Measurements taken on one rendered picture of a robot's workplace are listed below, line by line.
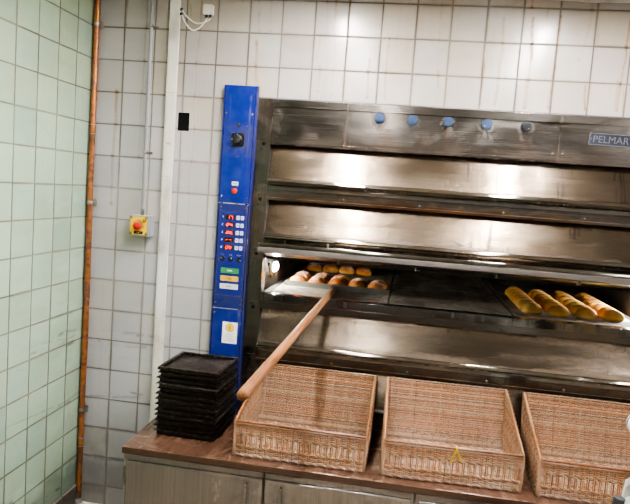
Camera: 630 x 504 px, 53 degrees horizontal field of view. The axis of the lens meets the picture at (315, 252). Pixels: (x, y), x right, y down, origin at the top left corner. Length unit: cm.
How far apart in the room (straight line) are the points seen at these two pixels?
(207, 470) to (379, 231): 128
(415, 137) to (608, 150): 84
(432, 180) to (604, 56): 90
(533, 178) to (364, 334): 105
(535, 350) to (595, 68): 127
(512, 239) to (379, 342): 77
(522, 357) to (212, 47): 203
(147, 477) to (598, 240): 220
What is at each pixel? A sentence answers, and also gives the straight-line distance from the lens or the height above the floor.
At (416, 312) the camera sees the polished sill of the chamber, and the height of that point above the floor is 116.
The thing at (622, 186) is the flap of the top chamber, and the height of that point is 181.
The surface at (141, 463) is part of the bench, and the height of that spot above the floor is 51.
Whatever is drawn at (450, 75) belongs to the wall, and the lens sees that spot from 302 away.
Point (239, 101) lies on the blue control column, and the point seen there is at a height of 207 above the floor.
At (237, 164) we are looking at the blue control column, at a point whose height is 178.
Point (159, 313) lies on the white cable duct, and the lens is 324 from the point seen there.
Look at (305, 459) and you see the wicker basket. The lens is 273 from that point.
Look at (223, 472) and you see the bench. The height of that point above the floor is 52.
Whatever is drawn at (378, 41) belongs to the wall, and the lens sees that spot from 305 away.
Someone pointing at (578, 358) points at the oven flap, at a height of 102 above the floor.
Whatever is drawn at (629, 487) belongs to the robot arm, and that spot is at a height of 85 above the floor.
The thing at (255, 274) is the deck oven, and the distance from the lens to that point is 308.
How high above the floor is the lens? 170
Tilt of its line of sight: 6 degrees down
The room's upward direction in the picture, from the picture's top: 4 degrees clockwise
